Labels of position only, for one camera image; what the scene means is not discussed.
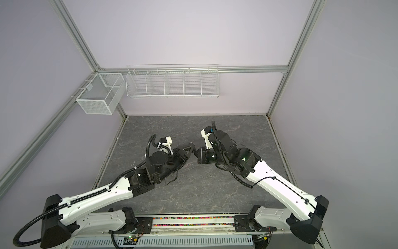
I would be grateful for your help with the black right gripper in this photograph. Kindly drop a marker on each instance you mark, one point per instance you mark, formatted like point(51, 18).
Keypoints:
point(203, 157)

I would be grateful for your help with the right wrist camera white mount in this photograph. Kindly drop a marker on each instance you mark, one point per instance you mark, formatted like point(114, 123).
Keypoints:
point(205, 133)

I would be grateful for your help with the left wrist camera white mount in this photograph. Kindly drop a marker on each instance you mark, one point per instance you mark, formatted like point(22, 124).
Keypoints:
point(165, 144)

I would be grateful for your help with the white vented cable duct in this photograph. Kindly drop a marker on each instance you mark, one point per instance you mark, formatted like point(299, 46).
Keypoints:
point(172, 242)

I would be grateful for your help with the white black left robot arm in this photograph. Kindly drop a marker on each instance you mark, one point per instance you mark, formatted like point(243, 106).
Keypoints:
point(63, 217)

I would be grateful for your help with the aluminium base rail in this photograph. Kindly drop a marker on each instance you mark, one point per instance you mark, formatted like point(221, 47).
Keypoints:
point(174, 222)

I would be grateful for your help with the white wire long basket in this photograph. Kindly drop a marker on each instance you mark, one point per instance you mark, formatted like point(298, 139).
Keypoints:
point(172, 81)

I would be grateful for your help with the white mesh square basket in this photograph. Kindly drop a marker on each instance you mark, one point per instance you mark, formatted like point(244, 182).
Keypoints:
point(102, 94)

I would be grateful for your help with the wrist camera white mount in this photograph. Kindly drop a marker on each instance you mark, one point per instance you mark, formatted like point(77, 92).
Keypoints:
point(165, 144)
point(205, 133)

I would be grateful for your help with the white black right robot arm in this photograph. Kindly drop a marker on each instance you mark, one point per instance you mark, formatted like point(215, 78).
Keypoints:
point(303, 214)

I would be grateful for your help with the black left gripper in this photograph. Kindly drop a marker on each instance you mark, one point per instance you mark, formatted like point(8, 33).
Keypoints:
point(181, 153)

